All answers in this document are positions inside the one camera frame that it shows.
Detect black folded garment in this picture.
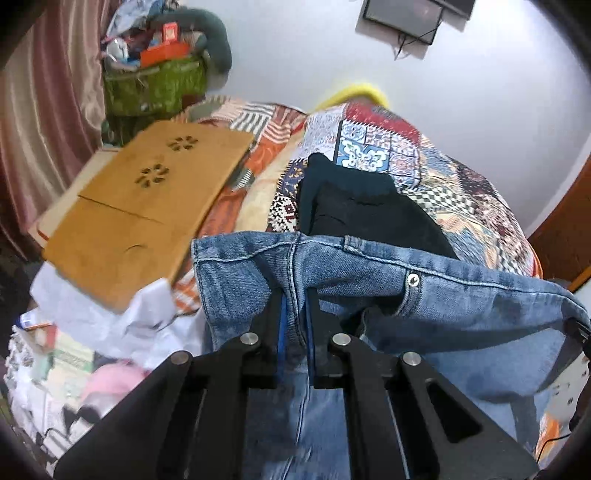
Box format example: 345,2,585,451
297,153,457,259

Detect orange box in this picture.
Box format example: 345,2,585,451
140,42,191,68

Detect yellow foam tube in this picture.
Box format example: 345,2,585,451
314,82,390,112

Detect wooden lap desk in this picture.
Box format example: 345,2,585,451
43,121,254,312

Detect striped red gold curtain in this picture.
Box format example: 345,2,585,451
1,1,118,259

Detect white crumpled sheet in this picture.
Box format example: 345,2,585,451
30,262,205,369

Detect blue denim jeans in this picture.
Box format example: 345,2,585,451
191,232,590,479

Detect colourful patchwork quilt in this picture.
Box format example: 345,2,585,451
172,94,544,315

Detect grey neck pillow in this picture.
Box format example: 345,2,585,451
147,7,232,74

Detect green fabric storage basket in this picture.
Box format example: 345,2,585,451
103,57,207,117

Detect wooden wardrobe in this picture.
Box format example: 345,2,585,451
529,159,591,292

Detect black wall television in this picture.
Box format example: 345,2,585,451
433,0,475,20

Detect pile of clothes on basket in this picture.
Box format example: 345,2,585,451
100,1,179,72

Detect small black wall screen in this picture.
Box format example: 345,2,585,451
363,0,443,45

